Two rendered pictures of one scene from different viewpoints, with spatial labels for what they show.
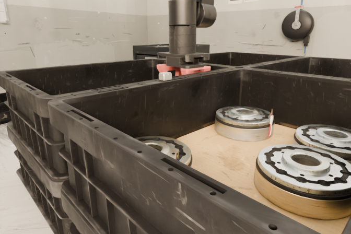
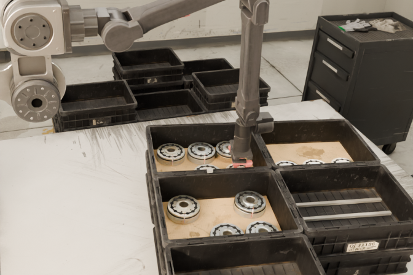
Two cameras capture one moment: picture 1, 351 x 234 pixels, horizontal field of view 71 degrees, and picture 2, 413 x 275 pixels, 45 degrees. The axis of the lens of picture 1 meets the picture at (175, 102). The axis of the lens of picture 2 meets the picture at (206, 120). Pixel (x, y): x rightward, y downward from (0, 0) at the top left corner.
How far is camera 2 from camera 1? 130 cm
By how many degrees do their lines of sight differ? 32
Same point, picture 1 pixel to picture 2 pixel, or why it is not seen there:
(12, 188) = (141, 183)
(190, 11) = (244, 131)
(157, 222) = not seen: hidden behind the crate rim
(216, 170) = (207, 222)
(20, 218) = (141, 202)
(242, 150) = (230, 218)
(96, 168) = not seen: hidden behind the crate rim
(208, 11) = (263, 128)
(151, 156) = (161, 215)
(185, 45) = (238, 147)
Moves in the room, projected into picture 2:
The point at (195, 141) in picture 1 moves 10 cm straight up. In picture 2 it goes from (217, 204) to (220, 180)
